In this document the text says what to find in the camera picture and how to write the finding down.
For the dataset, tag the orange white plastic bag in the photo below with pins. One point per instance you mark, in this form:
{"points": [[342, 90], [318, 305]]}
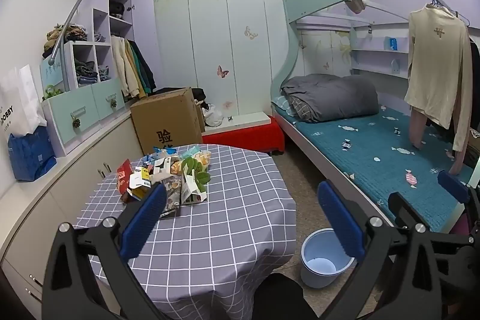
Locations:
{"points": [[200, 158]]}

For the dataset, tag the white carton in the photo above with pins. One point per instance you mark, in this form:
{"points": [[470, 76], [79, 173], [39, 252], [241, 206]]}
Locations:
{"points": [[191, 196]]}

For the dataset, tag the green wrapper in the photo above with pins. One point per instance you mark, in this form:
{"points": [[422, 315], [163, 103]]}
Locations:
{"points": [[195, 170]]}

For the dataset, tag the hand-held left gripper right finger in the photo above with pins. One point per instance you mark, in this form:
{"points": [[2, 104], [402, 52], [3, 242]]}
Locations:
{"points": [[339, 226]]}

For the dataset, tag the mint sign board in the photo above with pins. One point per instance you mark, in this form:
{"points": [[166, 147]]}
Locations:
{"points": [[47, 76]]}

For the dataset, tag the blue shopping bag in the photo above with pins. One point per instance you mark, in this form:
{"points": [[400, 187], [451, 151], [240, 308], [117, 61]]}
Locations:
{"points": [[32, 155]]}

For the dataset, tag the blue snack packet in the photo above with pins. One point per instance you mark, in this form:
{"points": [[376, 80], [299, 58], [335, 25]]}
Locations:
{"points": [[165, 151]]}

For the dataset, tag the folded jeans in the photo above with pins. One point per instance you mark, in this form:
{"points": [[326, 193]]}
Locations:
{"points": [[86, 70]]}

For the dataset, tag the brown cardboard box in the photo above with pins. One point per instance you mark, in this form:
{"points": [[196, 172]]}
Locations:
{"points": [[165, 117]]}

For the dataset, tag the grey checkered tablecloth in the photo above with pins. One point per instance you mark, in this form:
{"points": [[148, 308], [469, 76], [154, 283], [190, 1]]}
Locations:
{"points": [[225, 222]]}

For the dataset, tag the light blue plastic bin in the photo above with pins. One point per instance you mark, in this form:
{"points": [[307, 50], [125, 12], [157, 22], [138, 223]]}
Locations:
{"points": [[318, 267]]}

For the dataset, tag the cream hanging sweater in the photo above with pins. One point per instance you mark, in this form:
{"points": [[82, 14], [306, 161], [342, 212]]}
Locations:
{"points": [[435, 61]]}

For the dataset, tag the beige butterfly sticker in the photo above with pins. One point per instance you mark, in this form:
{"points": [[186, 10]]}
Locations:
{"points": [[250, 32]]}

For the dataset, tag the yellow packet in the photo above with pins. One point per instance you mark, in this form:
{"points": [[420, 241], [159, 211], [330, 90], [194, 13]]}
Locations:
{"points": [[142, 190]]}

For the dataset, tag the small blue box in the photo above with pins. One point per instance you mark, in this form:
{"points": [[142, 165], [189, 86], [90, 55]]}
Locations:
{"points": [[392, 42]]}

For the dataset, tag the grey printed packet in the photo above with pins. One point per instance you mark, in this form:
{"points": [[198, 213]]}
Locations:
{"points": [[172, 200]]}

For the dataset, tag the white paper bag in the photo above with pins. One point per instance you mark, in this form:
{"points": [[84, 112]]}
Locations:
{"points": [[18, 106]]}

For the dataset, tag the red storage bench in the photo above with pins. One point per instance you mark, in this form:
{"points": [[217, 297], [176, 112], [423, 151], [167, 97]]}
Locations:
{"points": [[243, 136]]}

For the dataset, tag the dark hanging jacket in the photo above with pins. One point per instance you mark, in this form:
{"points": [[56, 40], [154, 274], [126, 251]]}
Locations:
{"points": [[150, 76]]}

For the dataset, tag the white bed wall shelf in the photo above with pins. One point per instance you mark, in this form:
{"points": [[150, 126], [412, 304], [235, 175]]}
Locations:
{"points": [[375, 72]]}

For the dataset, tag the narrow mint drawer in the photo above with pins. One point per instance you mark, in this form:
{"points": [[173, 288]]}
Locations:
{"points": [[105, 95]]}

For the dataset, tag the pine cone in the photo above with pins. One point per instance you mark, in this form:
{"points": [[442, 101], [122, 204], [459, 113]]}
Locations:
{"points": [[77, 123], [113, 103]]}

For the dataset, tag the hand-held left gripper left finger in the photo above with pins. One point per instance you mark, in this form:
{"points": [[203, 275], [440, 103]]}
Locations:
{"points": [[144, 218]]}

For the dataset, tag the black folded clothes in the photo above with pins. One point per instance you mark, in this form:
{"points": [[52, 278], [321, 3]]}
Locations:
{"points": [[117, 9]]}

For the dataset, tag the grey duvet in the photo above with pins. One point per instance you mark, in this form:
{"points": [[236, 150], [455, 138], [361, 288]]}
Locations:
{"points": [[337, 95]]}

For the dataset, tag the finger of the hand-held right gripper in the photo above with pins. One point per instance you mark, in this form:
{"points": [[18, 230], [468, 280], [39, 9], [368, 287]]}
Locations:
{"points": [[453, 187], [399, 209]]}

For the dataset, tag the wide mint drawer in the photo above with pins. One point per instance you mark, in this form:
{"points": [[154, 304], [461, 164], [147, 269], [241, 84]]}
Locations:
{"points": [[82, 106]]}

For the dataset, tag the green hanging jacket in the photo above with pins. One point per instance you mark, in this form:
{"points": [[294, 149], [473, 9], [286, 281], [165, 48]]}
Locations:
{"points": [[143, 72]]}

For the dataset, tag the plaid pillow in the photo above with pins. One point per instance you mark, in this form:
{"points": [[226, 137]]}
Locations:
{"points": [[298, 108]]}

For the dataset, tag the pink butterfly sticker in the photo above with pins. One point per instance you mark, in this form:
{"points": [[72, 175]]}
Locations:
{"points": [[222, 71]]}

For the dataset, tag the low white cabinet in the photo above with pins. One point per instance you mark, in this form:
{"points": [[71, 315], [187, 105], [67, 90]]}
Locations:
{"points": [[75, 173]]}

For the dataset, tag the red snack packet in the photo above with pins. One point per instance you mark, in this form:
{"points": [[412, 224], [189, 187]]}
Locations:
{"points": [[123, 177]]}

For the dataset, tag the silver stair handrail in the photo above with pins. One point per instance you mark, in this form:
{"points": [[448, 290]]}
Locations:
{"points": [[80, 1]]}

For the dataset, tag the teal bed sheet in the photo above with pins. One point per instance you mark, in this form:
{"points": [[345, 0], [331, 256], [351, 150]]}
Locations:
{"points": [[375, 155]]}

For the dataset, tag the white wardrobe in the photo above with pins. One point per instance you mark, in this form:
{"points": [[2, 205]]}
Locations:
{"points": [[210, 42]]}

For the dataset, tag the white cubby shelf unit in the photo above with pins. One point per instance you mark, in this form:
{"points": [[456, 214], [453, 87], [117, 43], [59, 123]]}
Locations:
{"points": [[100, 24]]}

